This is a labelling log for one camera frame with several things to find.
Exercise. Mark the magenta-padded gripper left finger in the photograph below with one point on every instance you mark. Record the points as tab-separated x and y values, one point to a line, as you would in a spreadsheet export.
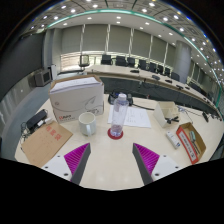
75	160

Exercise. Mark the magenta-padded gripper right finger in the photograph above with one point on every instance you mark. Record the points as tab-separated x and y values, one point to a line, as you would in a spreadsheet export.
148	160

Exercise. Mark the clear plastic water bottle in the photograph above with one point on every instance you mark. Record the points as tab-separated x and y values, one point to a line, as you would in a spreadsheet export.
119	115

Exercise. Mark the small white remote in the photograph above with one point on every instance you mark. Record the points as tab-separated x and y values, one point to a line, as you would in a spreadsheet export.
173	139

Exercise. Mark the brown paper envelope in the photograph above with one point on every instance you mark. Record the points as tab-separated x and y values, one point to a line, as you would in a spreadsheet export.
45	143

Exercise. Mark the white ceramic mug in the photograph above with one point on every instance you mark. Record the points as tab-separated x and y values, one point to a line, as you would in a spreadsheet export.
86	124

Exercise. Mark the cardboard box with red label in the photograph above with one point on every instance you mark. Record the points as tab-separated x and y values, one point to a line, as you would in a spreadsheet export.
186	143

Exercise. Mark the flat round red coaster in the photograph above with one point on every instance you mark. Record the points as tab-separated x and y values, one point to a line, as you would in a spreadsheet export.
110	135

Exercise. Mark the printed white paper sheet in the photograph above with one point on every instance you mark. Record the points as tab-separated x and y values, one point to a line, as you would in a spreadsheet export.
136	117

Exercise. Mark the open white card box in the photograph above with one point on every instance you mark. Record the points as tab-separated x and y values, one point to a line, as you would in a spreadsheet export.
163	111

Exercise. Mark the flat black device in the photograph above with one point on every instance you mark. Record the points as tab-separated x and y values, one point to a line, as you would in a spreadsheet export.
36	120

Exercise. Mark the white printer paper box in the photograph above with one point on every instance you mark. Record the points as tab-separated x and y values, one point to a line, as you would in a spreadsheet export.
76	100

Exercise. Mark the long curved conference table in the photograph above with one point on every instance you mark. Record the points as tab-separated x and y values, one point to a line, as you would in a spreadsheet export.
133	78

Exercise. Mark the black office chairs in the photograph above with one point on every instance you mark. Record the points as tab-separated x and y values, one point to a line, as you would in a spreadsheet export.
120	61

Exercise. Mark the ceiling lights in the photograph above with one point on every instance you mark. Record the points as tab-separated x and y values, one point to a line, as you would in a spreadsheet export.
95	6

